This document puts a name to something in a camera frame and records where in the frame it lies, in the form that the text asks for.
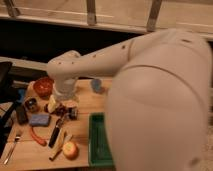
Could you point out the wooden board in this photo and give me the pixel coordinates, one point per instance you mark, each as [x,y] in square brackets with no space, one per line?
[28,155]

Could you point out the red bowl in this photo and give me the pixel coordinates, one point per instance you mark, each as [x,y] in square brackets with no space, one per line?
[43,87]

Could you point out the yellow banana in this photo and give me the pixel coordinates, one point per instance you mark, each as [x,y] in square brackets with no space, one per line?
[58,145]

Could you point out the silver fork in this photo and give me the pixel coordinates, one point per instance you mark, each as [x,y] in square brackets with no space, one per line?
[16,139]

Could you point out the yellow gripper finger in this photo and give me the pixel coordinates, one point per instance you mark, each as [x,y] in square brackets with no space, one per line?
[53,104]

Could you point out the red yellow apple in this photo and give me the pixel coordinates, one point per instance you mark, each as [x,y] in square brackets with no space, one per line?
[70,150]

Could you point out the blue plastic cup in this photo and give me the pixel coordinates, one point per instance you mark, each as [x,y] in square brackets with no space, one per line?
[96,85]

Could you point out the small dark metal clip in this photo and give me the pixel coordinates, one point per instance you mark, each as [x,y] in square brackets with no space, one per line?
[72,113]

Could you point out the black chair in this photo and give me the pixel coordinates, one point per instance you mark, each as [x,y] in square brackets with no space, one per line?
[7,94]

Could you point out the blue sponge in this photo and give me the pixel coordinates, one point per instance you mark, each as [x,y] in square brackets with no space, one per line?
[39,120]

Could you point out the orange carrot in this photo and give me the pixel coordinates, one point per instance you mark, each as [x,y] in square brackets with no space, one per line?
[36,138]

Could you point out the green plastic tray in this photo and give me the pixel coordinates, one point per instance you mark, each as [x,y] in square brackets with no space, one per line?
[98,151]

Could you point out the black handled knife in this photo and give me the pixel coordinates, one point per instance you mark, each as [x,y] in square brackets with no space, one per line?
[56,131]

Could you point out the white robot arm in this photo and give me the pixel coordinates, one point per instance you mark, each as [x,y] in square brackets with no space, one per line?
[158,105]

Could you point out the bunch of dark grapes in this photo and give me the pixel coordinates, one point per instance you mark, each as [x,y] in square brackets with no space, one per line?
[60,111]

